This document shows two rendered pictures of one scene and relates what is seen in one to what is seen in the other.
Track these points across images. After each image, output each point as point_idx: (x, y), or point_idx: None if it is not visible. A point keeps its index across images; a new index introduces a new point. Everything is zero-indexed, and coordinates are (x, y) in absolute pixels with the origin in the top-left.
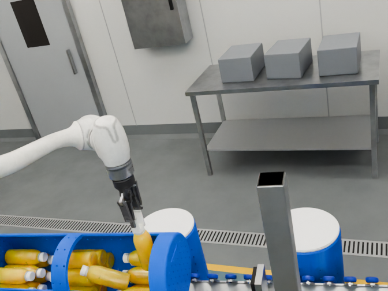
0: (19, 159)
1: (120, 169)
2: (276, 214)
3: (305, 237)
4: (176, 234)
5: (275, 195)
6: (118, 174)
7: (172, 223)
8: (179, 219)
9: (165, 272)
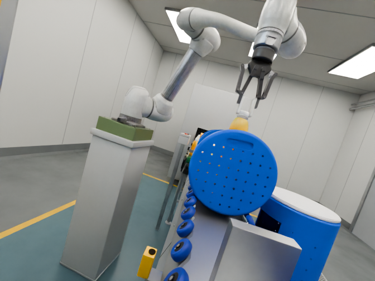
0: (221, 15)
1: (260, 32)
2: None
3: None
4: (264, 144)
5: None
6: (256, 38)
7: (308, 204)
8: (319, 210)
9: (210, 136)
